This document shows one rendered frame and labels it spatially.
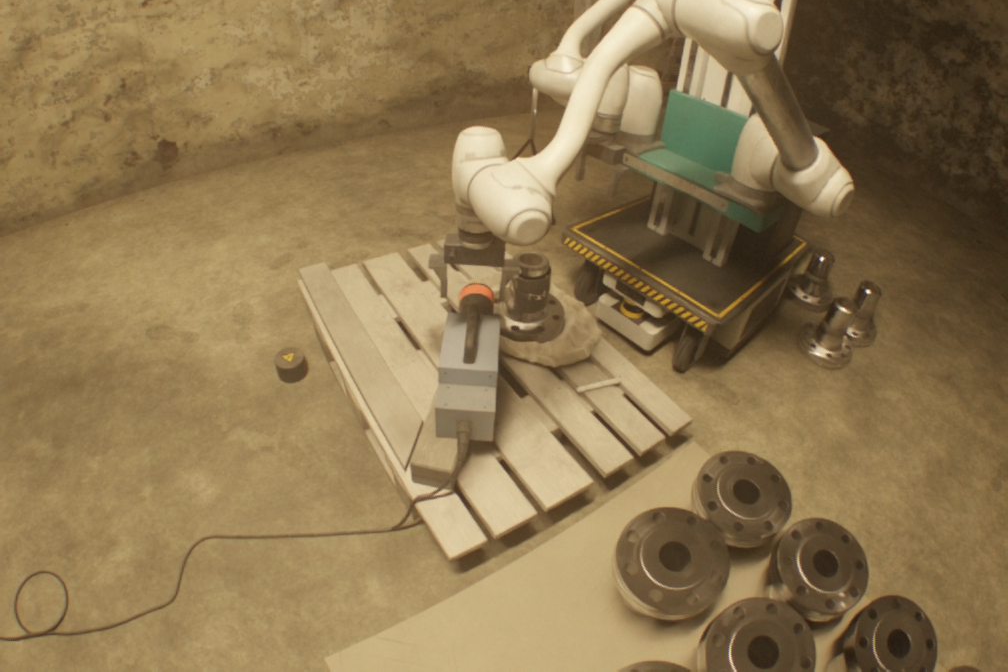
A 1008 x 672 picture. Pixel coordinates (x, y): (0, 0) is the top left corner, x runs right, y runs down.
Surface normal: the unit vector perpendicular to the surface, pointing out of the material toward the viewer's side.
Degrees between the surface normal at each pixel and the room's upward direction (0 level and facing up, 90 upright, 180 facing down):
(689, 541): 0
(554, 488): 0
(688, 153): 90
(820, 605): 0
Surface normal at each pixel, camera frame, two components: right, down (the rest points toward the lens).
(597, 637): 0.07, -0.80
